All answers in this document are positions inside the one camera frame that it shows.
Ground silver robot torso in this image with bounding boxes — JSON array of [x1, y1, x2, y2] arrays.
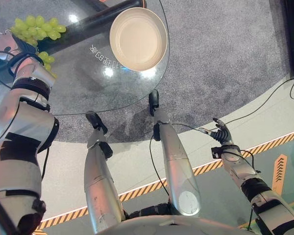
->
[[94, 203, 257, 235]]

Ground yellow black hazard floor tape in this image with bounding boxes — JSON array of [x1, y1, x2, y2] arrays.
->
[[34, 128, 294, 232]]

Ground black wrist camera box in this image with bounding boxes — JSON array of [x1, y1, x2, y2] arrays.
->
[[211, 146, 222, 160]]

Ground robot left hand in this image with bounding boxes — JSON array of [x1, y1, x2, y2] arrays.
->
[[0, 30, 38, 60]]

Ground silver robot left leg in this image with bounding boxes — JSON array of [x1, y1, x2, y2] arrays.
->
[[84, 111, 126, 235]]

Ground silver robot leg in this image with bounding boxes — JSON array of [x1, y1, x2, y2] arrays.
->
[[84, 111, 126, 235], [148, 89, 202, 217]]

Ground cream round plate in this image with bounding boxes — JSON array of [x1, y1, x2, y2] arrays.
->
[[109, 7, 168, 72]]

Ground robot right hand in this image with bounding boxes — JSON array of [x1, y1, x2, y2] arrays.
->
[[210, 117, 234, 146]]

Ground black floor cable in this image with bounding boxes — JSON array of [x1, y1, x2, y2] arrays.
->
[[148, 77, 294, 196]]

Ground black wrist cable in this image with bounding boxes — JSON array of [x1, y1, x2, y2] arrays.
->
[[0, 50, 44, 89]]

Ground silver robot right leg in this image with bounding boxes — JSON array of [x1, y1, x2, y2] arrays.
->
[[148, 89, 202, 217]]

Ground green grape bunch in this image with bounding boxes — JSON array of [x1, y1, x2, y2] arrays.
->
[[9, 15, 67, 79]]

